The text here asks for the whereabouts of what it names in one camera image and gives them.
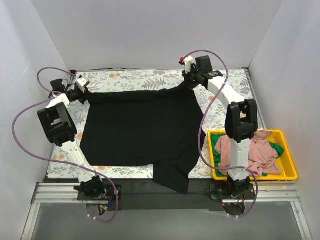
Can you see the green t shirt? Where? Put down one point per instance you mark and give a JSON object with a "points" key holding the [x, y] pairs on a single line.
{"points": [[278, 150]]}

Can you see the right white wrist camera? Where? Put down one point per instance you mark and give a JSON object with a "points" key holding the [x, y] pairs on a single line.
{"points": [[187, 62]]}

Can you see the yellow plastic bin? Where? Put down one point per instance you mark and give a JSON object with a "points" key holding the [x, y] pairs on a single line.
{"points": [[269, 157]]}

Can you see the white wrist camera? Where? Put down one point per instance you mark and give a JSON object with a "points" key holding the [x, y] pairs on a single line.
{"points": [[82, 83], [187, 62]]}

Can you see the pink t shirt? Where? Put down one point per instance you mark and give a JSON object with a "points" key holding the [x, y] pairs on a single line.
{"points": [[262, 155]]}

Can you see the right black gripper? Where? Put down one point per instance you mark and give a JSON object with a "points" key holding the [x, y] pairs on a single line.
{"points": [[188, 78]]}

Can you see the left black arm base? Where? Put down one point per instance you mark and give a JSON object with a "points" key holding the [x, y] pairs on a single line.
{"points": [[96, 190]]}

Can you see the black t shirt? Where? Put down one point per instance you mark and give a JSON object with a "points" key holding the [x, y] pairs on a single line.
{"points": [[147, 127]]}

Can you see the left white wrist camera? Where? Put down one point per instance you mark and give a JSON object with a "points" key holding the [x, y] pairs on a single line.
{"points": [[82, 83]]}

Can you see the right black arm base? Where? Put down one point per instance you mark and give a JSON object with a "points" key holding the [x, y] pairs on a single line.
{"points": [[221, 190]]}

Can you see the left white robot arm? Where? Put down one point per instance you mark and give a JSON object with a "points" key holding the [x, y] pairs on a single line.
{"points": [[61, 130]]}

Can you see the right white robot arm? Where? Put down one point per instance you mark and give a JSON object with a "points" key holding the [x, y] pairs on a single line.
{"points": [[241, 120]]}

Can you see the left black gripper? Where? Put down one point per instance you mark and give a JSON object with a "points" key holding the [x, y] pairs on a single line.
{"points": [[82, 95]]}

